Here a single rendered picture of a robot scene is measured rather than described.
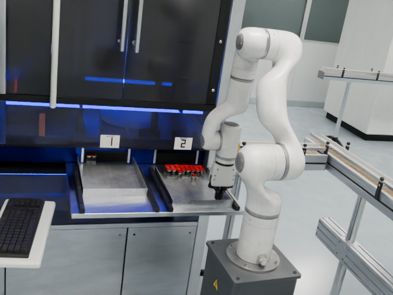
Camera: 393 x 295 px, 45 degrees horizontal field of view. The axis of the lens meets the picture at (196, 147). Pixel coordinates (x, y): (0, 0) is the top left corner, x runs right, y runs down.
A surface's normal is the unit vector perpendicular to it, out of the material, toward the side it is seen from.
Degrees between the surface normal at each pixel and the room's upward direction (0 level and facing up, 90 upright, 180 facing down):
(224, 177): 93
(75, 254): 90
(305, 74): 90
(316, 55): 90
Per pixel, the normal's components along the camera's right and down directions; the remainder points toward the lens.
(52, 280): 0.29, 0.37
